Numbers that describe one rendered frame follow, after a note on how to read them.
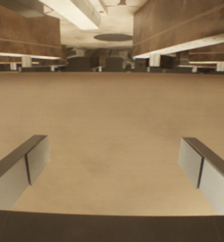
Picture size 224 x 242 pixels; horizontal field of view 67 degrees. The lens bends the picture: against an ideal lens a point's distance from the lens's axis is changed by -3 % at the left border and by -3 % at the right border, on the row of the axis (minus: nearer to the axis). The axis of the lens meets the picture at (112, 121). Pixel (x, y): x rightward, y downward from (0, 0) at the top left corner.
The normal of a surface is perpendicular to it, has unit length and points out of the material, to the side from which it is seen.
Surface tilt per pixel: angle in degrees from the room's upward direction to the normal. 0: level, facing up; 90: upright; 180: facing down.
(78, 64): 90
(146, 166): 90
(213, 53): 90
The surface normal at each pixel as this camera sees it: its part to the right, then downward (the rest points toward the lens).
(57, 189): -0.05, 0.25
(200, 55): -0.54, 0.22
